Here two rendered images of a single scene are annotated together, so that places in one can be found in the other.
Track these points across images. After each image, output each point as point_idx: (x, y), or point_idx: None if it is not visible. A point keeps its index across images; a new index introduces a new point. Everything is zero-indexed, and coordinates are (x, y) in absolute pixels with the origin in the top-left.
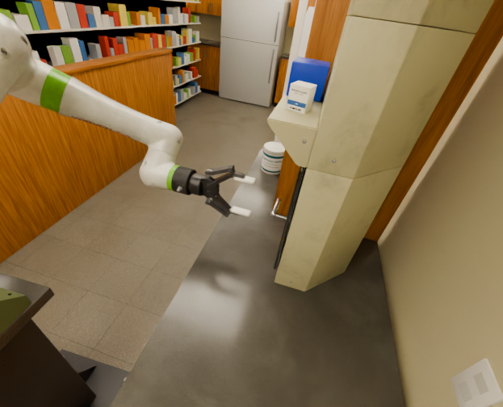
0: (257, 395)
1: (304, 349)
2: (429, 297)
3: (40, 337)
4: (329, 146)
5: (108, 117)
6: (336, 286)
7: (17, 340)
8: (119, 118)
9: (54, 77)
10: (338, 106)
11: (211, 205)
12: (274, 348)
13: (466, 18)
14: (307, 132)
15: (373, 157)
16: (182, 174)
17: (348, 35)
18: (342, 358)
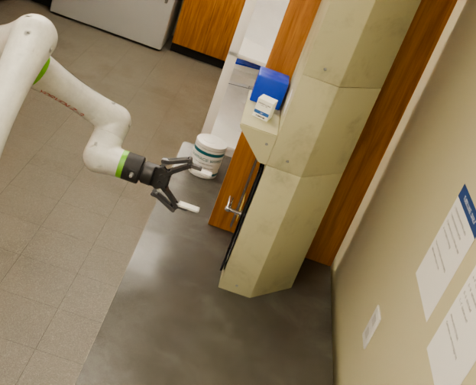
0: (212, 357)
1: (250, 336)
2: (361, 292)
3: None
4: (284, 150)
5: (73, 95)
6: (281, 297)
7: None
8: (82, 96)
9: None
10: (293, 123)
11: (157, 197)
12: (222, 332)
13: (370, 82)
14: (269, 137)
15: (316, 161)
16: (136, 160)
17: (300, 83)
18: (284, 345)
